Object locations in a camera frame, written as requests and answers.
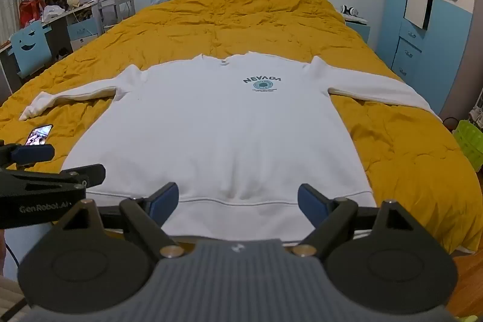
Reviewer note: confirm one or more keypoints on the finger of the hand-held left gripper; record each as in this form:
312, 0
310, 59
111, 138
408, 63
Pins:
32, 153
75, 175

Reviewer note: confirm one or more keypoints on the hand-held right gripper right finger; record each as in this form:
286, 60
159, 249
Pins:
312, 204

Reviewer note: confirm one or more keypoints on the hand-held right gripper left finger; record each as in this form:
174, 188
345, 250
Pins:
166, 200

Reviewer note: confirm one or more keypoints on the white printed sweatshirt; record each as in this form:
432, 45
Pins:
219, 141

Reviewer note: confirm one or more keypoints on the smartphone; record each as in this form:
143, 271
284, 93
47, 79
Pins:
39, 135

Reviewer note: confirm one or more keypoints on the yellow bedspread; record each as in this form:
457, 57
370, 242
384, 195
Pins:
396, 156

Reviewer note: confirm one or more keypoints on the blue chair with face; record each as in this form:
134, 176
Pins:
32, 46

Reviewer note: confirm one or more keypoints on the cluttered desk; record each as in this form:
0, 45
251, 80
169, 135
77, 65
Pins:
64, 29

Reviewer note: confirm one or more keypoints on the red bag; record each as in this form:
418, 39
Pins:
29, 10

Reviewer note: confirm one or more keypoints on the round white lamp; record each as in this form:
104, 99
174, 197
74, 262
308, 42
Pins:
73, 0

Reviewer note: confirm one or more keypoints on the white trolley rack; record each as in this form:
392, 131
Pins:
115, 7

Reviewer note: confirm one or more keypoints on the green plastic basket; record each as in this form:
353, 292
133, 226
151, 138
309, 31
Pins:
469, 143

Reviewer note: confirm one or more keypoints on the blue nightstand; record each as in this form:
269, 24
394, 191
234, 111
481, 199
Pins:
360, 31

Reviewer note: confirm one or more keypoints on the black and white headphones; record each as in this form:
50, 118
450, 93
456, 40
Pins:
348, 9

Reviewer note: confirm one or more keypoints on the blue and white wardrobe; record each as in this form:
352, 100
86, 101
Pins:
452, 43

